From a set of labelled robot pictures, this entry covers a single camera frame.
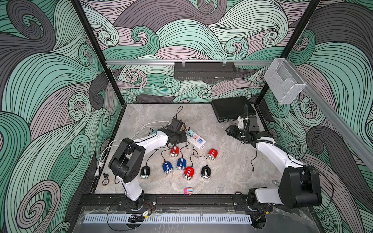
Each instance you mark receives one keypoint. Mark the white slotted cable duct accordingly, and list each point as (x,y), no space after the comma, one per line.
(171,218)

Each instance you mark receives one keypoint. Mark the red shaver front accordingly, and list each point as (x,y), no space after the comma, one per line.
(189,173)

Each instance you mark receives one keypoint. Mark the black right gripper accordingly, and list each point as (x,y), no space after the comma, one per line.
(231,130)

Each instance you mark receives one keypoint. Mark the clear acrylic wall holder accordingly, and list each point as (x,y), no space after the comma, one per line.
(284,80)

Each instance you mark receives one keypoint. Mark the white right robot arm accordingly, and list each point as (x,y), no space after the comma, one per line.
(299,185)

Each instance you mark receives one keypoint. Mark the black shaver right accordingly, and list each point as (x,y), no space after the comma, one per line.
(205,172)

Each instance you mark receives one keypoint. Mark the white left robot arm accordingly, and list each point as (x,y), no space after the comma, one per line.
(126,162)

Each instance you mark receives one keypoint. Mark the small round copper object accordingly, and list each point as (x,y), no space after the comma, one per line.
(105,182)

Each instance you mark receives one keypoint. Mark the pink striped small box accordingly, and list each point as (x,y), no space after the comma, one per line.
(188,191)

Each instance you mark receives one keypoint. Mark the black front mounting rail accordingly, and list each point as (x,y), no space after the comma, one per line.
(164,202)

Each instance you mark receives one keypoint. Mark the white long power strip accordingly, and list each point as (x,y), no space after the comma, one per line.
(197,141)

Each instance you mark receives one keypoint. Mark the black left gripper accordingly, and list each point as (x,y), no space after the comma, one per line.
(183,135)

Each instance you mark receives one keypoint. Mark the black briefcase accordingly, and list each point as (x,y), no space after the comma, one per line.
(230,108)

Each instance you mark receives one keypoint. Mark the black wall shelf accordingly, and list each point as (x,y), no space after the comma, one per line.
(204,71)

